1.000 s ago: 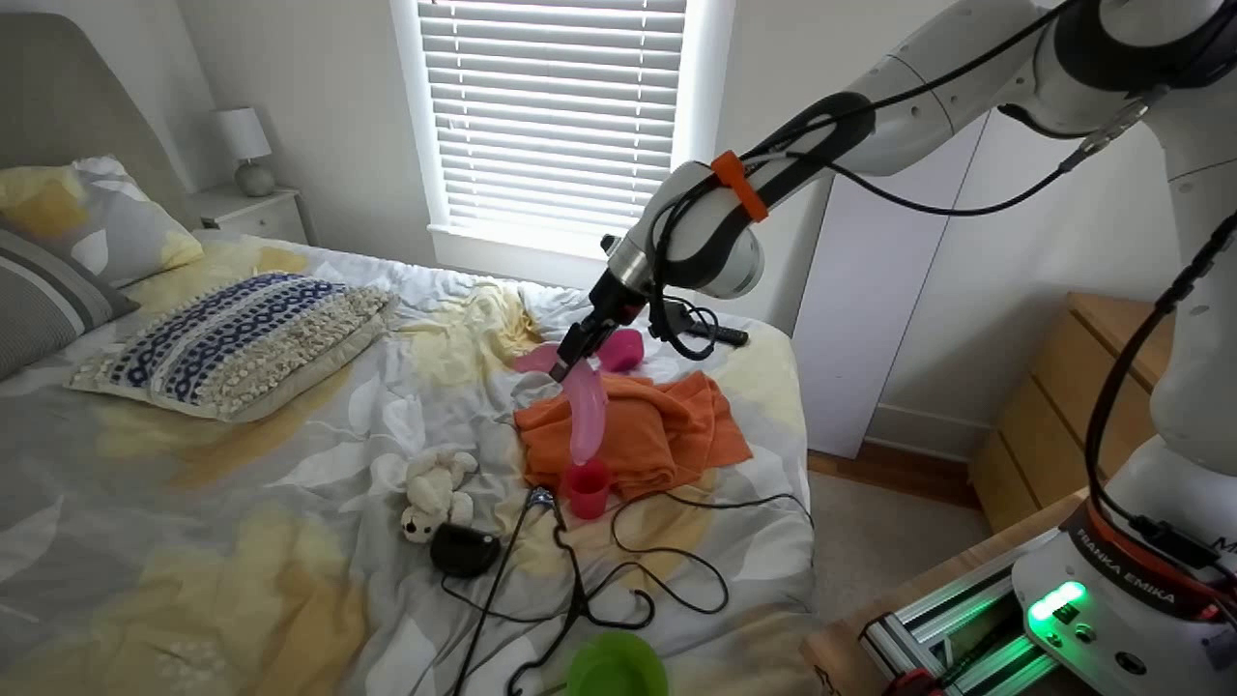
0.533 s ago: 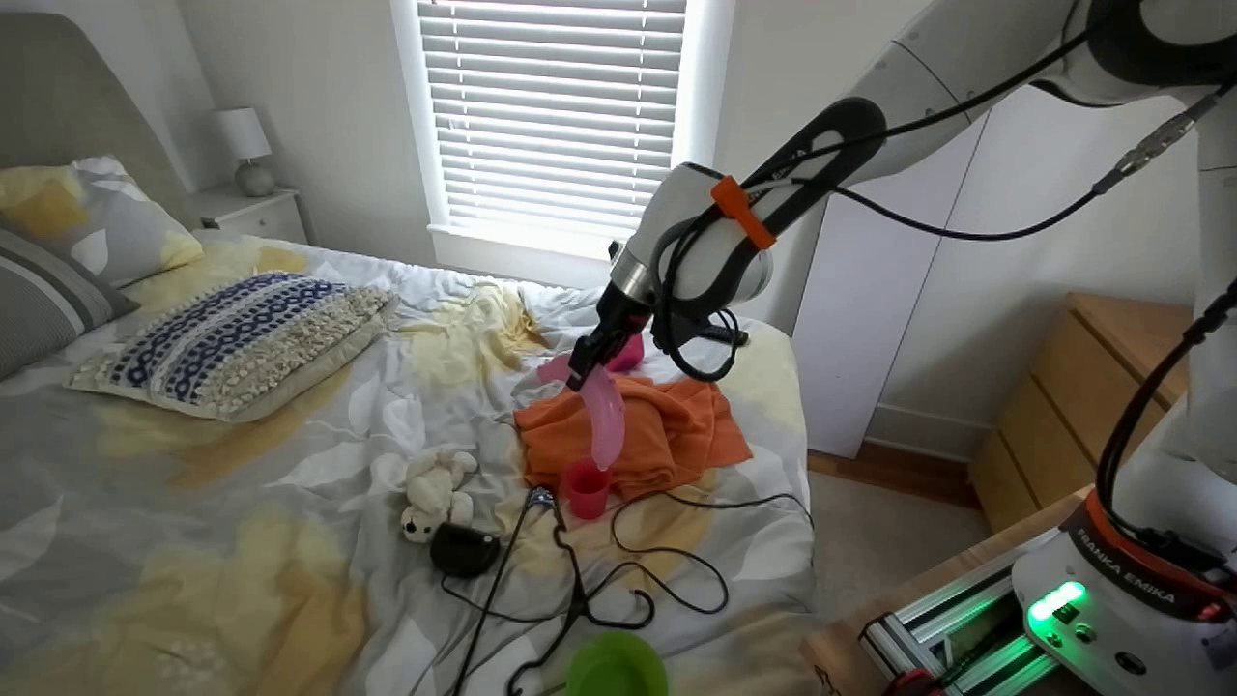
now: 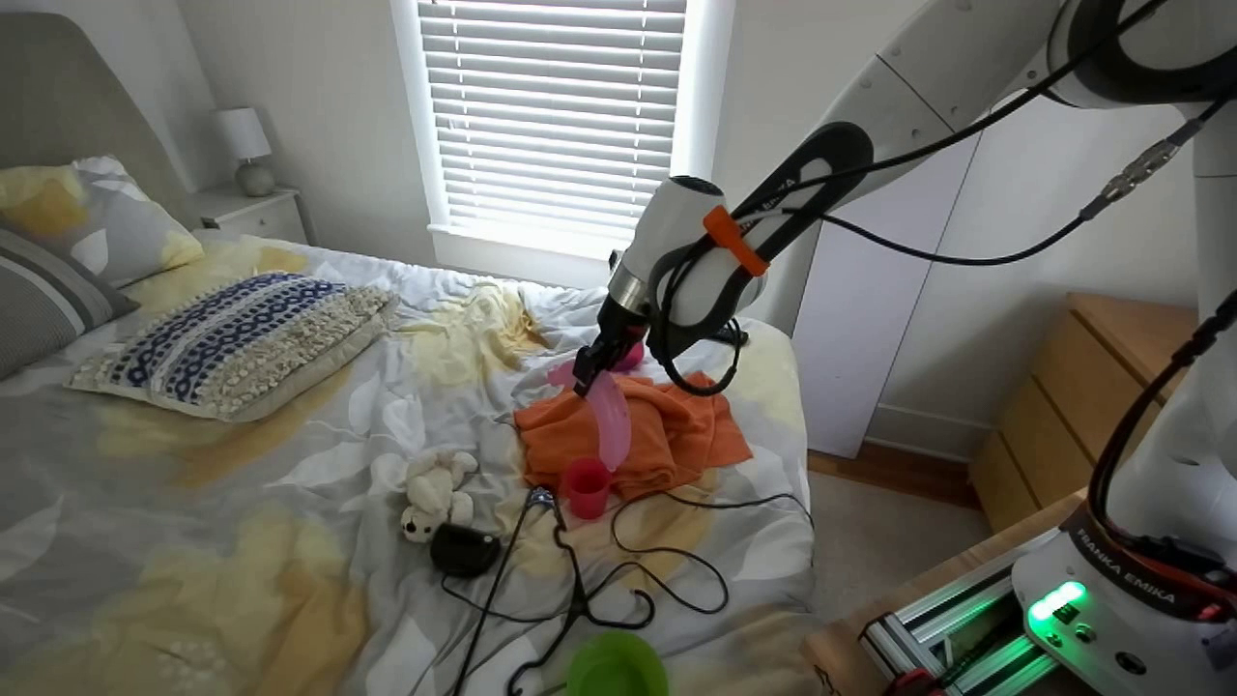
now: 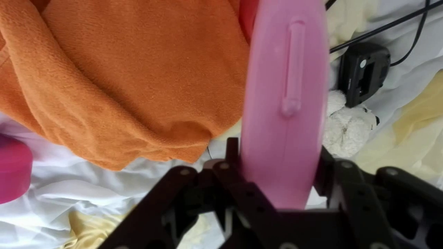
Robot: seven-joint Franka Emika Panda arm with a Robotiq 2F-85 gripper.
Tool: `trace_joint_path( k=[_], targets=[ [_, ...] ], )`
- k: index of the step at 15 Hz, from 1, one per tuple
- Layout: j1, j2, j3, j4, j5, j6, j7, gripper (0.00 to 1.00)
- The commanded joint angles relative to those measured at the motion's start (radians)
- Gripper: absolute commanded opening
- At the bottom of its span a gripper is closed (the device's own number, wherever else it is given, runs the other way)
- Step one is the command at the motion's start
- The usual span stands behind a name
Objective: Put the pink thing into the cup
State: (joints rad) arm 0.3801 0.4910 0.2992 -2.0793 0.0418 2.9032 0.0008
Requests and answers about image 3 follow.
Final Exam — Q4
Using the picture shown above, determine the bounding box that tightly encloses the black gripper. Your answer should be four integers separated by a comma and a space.
569, 288, 655, 396

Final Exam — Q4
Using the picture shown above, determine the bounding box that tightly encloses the pink curved tube toy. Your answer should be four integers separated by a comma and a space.
547, 354, 639, 475

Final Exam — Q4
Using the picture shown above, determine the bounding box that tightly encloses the small red plastic cup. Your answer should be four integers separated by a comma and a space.
556, 452, 617, 527

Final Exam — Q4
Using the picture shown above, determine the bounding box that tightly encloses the orange cloth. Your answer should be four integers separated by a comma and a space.
512, 365, 757, 507

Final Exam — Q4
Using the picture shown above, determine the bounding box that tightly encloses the white plush toy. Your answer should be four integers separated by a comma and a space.
391, 445, 482, 546

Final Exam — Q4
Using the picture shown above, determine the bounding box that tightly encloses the black power adapter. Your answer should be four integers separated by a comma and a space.
424, 516, 508, 578

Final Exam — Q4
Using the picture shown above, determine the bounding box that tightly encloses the white window blind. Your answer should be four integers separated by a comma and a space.
411, 0, 696, 259

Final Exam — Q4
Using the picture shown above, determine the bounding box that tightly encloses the white wardrobe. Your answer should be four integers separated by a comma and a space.
790, 83, 996, 462

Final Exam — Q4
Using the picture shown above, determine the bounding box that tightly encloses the green plastic bowl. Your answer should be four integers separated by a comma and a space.
562, 627, 675, 696

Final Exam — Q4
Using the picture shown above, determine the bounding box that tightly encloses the blue patterned knitted cushion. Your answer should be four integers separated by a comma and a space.
65, 269, 398, 430

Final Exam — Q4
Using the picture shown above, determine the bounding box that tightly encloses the white nightstand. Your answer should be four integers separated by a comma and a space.
181, 185, 313, 249

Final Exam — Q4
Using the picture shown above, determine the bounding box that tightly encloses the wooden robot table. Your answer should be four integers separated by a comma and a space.
800, 491, 1101, 696

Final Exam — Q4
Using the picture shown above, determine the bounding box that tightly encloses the small white table lamp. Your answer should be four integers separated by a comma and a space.
213, 101, 284, 201

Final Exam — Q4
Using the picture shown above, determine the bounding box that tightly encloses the bed with floral duvet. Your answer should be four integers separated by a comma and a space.
0, 226, 822, 696

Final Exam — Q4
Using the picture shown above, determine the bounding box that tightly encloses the light wooden dresser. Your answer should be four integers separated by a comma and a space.
968, 288, 1208, 538

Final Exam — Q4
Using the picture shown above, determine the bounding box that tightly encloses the yellow and grey pillow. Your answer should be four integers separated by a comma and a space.
0, 154, 208, 288

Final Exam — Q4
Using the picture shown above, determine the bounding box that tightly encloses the grey striped pillow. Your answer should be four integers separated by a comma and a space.
0, 222, 139, 385

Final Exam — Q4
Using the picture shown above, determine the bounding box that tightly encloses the grey upholstered headboard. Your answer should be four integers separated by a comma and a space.
0, 8, 200, 222

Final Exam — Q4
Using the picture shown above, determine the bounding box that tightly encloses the orange cable strap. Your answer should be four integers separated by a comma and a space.
700, 201, 775, 283

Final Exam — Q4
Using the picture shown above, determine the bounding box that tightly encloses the long black power cable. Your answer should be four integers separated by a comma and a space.
437, 480, 821, 696

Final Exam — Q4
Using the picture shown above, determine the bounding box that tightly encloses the aluminium mounting frame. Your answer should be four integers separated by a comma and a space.
860, 559, 1076, 696

